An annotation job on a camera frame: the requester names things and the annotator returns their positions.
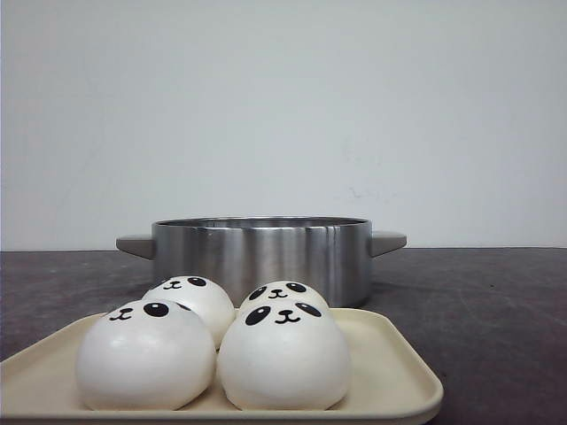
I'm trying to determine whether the panda bun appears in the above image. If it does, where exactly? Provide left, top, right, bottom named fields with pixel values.
left=238, top=280, right=330, bottom=313
left=75, top=299, right=216, bottom=410
left=217, top=299, right=352, bottom=410
left=143, top=275, right=236, bottom=349

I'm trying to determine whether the stainless steel steamer pot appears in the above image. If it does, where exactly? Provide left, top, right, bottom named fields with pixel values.
left=116, top=216, right=407, bottom=307

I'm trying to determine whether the cream plastic tray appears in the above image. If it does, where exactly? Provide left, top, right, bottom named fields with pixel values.
left=1, top=308, right=444, bottom=424

